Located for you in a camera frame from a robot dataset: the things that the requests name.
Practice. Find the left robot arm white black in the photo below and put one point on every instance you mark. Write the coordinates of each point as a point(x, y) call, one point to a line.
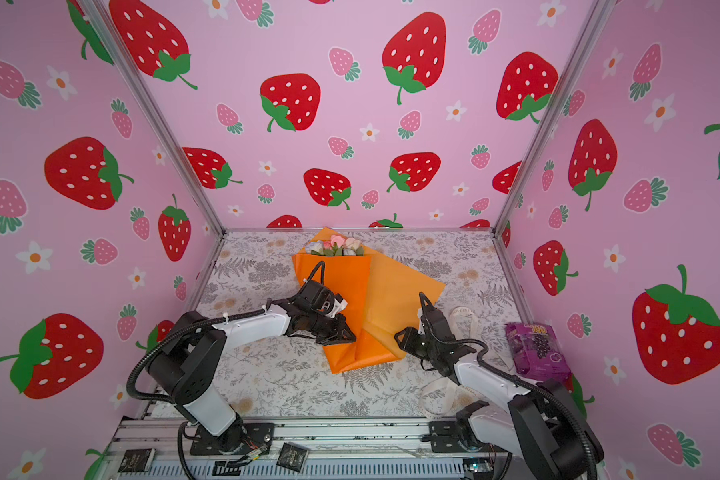
point(181, 368)

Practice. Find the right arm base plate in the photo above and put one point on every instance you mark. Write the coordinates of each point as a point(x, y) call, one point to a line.
point(449, 436)

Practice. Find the black square tag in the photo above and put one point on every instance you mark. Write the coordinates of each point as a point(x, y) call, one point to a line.
point(136, 461)
point(292, 457)

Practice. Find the black square tag left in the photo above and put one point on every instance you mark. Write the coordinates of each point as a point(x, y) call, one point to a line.
point(136, 461)

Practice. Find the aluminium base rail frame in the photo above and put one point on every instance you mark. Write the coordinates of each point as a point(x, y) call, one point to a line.
point(339, 448)

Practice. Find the pink fake rose stem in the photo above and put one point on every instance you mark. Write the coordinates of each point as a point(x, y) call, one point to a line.
point(338, 245)

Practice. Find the cream fake rose stem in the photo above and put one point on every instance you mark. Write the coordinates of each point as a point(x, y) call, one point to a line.
point(352, 247)

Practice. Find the white fake rose stem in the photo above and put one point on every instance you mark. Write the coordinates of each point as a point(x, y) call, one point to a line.
point(320, 248)

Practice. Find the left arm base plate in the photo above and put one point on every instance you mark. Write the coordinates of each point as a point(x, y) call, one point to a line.
point(237, 441)

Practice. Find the black square tag middle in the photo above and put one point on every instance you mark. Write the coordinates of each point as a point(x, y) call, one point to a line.
point(292, 457)

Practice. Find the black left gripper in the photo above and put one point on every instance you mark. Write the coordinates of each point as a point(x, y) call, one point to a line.
point(338, 333)

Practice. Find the aluminium corner post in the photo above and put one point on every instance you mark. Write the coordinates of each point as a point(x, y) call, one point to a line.
point(595, 21)
point(99, 17)

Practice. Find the orange wrapping paper sheet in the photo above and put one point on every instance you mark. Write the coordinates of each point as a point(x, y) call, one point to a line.
point(383, 299)

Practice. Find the white ribbon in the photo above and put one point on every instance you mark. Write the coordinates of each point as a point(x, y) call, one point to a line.
point(442, 397)

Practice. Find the floral patterned table mat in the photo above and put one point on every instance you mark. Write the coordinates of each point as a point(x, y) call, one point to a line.
point(280, 377)

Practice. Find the left aluminium corner post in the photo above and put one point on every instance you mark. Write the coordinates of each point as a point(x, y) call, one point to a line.
point(99, 17)

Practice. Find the purple snack bag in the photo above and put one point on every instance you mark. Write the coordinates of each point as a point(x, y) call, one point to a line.
point(536, 353)

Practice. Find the right aluminium corner post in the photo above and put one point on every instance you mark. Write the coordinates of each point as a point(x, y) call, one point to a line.
point(595, 21)

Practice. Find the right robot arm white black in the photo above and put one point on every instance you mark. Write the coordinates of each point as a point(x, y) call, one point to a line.
point(537, 422)

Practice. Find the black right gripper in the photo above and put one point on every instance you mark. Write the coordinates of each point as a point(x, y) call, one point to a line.
point(407, 339)

